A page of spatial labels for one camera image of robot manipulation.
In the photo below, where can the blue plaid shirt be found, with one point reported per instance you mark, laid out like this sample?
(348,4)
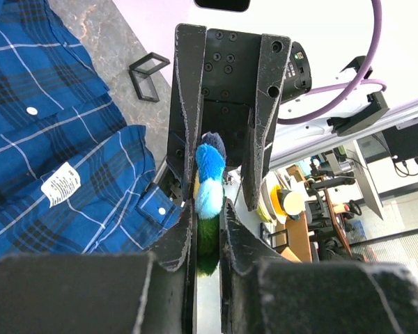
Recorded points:
(54,108)

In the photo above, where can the white shirt label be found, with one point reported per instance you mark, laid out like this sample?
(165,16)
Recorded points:
(61,184)

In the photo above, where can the black display box near right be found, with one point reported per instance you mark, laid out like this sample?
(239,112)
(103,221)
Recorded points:
(141,72)

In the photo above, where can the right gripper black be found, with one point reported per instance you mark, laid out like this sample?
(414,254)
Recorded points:
(241,76)

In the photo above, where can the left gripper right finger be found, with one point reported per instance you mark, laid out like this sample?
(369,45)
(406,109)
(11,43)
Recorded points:
(262,292)

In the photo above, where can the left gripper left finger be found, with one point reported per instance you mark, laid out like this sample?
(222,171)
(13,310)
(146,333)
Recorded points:
(148,292)

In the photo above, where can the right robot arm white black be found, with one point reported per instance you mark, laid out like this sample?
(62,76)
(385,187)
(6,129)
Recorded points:
(334,104)

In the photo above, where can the colourful flower plush brooch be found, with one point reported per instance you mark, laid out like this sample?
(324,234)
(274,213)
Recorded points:
(208,200)

